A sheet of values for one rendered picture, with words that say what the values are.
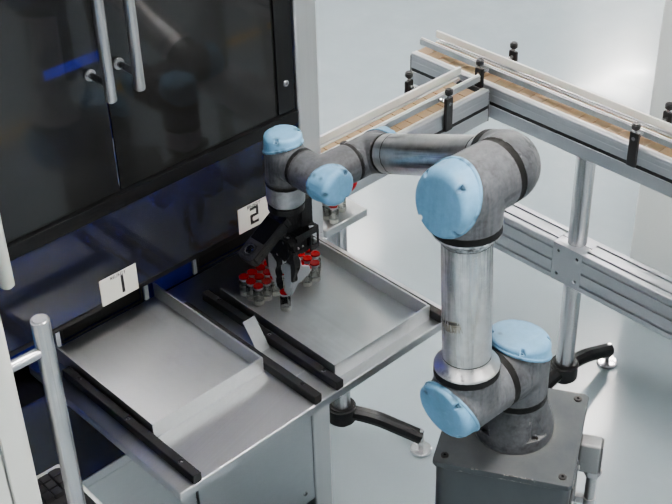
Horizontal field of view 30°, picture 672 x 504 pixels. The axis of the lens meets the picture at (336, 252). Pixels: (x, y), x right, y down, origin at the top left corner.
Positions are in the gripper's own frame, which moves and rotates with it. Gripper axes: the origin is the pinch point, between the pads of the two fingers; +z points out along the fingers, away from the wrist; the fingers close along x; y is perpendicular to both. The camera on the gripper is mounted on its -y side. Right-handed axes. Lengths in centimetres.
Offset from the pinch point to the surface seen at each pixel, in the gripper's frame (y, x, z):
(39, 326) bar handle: -72, -40, -54
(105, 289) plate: -31.4, 14.4, -9.0
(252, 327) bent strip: -11.3, -3.9, 1.2
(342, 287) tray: 13.8, -2.8, 5.4
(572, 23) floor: 304, 154, 93
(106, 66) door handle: -28, 9, -57
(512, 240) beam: 97, 19, 45
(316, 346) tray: -3.1, -13.1, 5.4
